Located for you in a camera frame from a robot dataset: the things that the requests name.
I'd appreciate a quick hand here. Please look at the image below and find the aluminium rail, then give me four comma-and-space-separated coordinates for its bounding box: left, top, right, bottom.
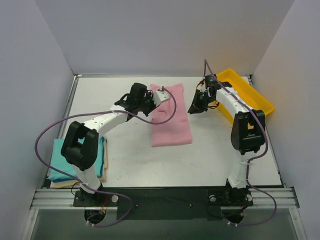
30, 187, 300, 210

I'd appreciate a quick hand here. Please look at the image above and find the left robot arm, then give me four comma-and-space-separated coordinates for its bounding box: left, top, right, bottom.
61, 83, 167, 206

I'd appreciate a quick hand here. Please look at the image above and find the blue folded t shirt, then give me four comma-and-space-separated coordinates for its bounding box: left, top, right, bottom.
53, 136, 106, 183

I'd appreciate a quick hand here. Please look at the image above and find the yellow plastic tray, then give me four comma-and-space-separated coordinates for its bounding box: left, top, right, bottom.
216, 68, 275, 116

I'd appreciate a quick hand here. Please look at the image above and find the beige folded t shirt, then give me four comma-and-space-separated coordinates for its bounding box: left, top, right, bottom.
48, 137, 108, 189

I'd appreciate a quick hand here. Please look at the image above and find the pink t shirt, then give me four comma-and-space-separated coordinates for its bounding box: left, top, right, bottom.
151, 83, 192, 147

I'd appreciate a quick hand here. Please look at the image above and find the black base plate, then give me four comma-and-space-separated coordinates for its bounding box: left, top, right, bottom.
73, 186, 253, 222

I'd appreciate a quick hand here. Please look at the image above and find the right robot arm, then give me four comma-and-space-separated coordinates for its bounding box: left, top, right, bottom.
187, 75, 267, 205

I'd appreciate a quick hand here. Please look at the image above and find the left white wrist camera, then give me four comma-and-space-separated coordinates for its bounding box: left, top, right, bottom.
153, 90, 170, 107

